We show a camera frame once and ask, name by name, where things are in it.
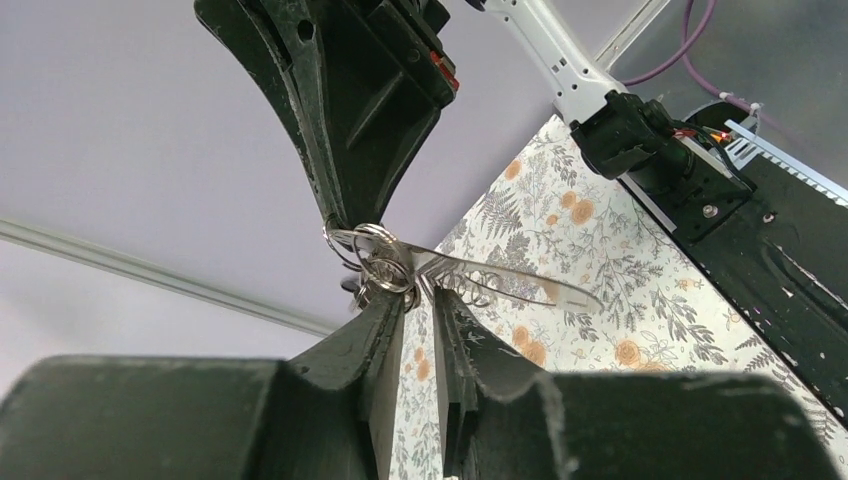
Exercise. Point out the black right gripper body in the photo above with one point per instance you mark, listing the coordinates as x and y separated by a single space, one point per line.
410 30

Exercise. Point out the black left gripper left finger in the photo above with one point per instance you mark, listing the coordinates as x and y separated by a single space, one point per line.
327 413

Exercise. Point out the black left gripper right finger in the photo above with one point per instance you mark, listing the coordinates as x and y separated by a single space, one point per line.
504 417

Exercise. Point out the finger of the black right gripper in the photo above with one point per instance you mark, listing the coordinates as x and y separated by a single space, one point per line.
255 37
377 116

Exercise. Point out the floral table mat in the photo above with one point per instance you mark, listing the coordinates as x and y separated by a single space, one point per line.
548 214

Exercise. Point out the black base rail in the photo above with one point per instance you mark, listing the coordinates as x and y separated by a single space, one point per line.
780 257

